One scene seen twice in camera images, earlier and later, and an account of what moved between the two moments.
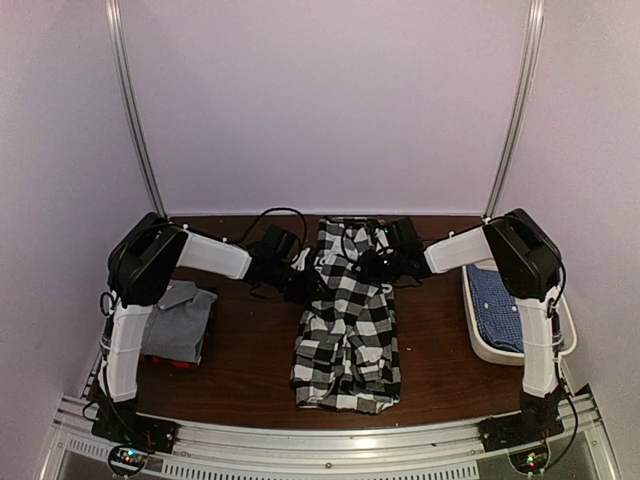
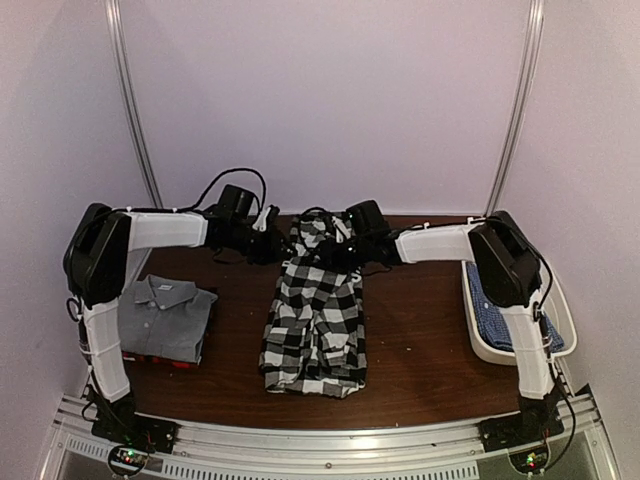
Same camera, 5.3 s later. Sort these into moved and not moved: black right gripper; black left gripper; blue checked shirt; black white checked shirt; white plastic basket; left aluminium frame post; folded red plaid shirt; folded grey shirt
Moved: black left gripper; black white checked shirt; black right gripper
Not moved: white plastic basket; left aluminium frame post; blue checked shirt; folded grey shirt; folded red plaid shirt
